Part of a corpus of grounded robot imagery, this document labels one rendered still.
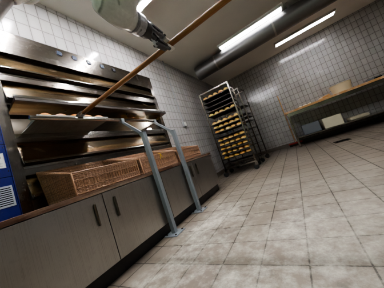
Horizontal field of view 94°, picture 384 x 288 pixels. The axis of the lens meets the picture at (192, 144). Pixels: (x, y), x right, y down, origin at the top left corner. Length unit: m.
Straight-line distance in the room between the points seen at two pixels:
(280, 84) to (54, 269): 5.79
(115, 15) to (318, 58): 5.61
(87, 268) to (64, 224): 0.28
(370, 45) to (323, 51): 0.88
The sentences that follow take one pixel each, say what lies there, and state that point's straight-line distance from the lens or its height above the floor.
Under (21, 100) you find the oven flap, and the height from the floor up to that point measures 1.39.
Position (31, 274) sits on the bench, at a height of 0.31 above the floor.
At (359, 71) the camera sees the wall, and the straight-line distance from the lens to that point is 6.10.
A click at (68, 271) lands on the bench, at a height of 0.23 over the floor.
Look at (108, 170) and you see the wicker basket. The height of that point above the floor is 0.69.
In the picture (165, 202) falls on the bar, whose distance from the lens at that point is 1.68.
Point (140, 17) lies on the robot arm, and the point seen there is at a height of 1.18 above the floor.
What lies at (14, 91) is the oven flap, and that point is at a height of 1.55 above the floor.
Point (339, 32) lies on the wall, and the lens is 6.30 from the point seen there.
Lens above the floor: 0.57
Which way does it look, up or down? 5 degrees up
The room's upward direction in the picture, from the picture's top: 19 degrees counter-clockwise
